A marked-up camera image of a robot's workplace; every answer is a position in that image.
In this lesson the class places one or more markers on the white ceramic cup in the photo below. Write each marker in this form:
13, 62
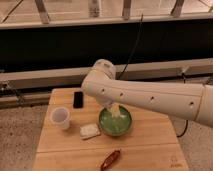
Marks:
60, 116

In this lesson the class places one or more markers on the black smartphone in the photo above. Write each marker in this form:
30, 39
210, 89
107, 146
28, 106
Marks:
78, 100

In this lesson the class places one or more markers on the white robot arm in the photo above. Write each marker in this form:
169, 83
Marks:
187, 101

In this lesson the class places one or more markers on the green ceramic bowl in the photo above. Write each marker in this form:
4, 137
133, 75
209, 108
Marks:
115, 125

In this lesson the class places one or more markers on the white sponge block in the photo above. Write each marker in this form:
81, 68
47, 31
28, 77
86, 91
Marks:
89, 131

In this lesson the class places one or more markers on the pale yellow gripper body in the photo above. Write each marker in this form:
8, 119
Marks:
114, 110

